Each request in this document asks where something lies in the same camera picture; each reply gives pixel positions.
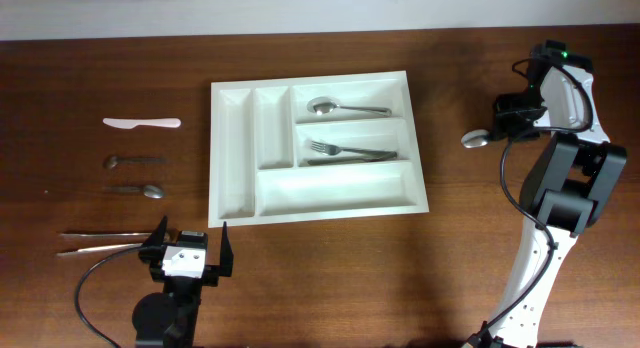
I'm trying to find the pink plastic knife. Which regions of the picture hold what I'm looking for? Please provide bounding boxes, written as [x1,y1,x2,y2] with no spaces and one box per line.
[103,118,182,130]

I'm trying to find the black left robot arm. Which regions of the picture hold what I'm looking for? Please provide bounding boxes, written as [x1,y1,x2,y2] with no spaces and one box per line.
[132,217,234,347]

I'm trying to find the silver tablespoon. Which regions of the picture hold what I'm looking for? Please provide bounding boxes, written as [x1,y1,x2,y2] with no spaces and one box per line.
[461,129,491,149]
[307,96,392,117]

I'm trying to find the white plastic cutlery tray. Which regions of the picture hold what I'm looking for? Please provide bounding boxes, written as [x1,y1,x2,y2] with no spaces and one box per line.
[208,71,429,228]

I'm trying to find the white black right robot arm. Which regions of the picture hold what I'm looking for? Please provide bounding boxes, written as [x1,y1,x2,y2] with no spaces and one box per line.
[461,40,627,347]

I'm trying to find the silver fork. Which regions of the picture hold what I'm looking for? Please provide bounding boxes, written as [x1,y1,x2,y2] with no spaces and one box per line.
[306,152,398,166]
[307,141,389,157]

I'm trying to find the small dark metal teaspoon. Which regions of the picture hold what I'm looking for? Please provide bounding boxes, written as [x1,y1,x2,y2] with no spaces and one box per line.
[103,155,166,170]

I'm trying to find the small silver teaspoon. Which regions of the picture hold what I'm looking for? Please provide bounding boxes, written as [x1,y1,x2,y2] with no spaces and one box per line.
[104,184,165,199]

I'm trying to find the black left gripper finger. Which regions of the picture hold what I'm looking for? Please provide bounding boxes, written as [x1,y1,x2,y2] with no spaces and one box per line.
[138,216,168,263]
[218,222,234,277]

